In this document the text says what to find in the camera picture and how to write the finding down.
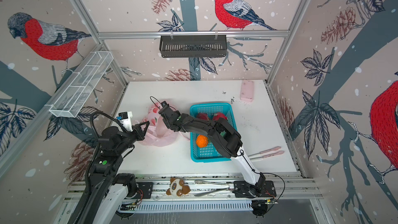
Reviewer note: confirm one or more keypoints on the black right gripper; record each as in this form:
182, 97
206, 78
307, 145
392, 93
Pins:
168, 123

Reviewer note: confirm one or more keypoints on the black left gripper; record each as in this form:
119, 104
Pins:
138, 130

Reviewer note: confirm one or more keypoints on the pink plastic bag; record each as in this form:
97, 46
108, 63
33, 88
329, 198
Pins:
158, 134

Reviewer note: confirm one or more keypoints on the red dragon fruit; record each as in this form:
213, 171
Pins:
203, 116

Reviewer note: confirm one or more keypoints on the orange fruit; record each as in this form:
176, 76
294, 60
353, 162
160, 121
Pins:
202, 141

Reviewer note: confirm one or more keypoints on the teal plastic basket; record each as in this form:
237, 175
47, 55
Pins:
209, 153

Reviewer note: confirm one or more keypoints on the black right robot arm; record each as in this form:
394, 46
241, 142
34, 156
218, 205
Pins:
225, 139

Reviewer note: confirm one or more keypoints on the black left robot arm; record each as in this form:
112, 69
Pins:
106, 188

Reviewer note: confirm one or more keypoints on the metal tongs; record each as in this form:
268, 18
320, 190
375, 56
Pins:
223, 187

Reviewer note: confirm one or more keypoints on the brown white plush toy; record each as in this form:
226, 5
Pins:
177, 187

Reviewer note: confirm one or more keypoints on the pink white tweezers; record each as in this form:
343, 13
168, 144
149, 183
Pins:
275, 151

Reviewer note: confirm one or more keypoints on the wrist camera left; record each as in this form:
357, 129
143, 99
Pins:
125, 119

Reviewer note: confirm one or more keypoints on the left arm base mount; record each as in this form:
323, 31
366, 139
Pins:
140, 191

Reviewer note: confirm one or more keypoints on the white wire mesh shelf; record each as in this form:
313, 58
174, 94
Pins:
84, 80

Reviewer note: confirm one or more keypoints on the black hanging wire basket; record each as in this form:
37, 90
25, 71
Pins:
193, 46

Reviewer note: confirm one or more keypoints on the horizontal aluminium frame bar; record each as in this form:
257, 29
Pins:
154, 35

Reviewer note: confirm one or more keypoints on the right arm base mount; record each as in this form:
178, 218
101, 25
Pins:
243, 189

